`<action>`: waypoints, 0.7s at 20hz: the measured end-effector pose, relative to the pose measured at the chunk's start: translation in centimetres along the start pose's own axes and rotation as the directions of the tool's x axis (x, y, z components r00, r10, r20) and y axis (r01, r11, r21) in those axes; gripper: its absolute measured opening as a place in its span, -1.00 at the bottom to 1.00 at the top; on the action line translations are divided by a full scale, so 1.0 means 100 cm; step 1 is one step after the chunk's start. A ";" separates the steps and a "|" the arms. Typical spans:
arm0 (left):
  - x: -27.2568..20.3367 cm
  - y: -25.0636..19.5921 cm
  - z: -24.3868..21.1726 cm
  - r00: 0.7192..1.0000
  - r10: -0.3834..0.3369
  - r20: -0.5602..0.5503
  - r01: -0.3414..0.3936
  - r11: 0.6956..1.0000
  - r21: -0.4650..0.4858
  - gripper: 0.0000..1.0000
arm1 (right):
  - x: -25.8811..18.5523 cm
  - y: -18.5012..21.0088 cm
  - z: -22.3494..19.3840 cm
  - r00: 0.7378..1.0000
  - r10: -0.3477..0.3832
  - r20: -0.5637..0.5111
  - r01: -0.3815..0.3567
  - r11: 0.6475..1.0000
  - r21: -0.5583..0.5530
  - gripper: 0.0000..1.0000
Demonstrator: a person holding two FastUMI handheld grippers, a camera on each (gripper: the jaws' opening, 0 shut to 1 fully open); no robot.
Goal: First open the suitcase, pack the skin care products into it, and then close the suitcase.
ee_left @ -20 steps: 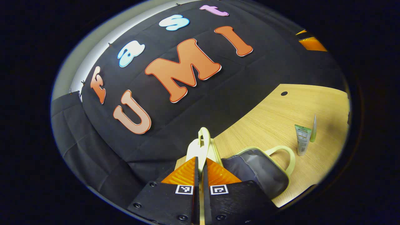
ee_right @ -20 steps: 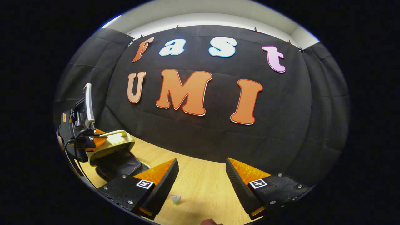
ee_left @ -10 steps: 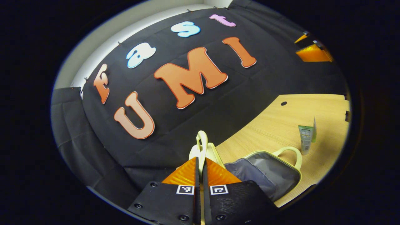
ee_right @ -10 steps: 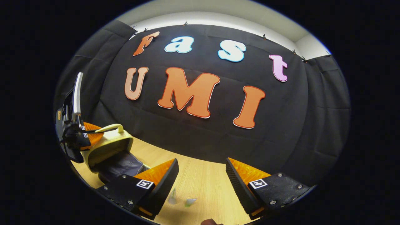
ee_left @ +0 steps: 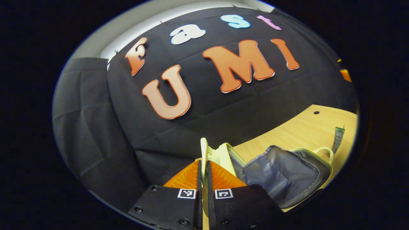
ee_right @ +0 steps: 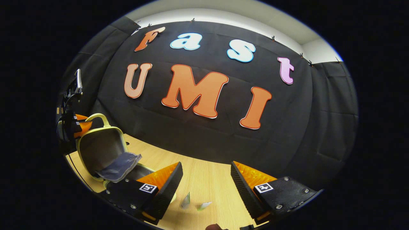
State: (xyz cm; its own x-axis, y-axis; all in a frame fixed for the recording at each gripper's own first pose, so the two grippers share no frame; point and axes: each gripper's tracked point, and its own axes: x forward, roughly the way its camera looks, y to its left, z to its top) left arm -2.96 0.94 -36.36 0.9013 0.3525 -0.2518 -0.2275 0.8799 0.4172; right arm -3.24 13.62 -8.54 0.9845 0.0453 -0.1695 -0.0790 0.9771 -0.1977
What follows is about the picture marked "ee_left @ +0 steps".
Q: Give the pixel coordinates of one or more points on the large white green tube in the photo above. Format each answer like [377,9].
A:
[338,137]

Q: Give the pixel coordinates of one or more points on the pale yellow suitcase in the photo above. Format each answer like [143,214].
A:
[287,179]

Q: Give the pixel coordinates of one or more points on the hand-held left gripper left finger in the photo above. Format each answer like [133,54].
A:
[199,198]

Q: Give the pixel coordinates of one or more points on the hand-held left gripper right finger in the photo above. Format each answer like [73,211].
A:
[211,204]

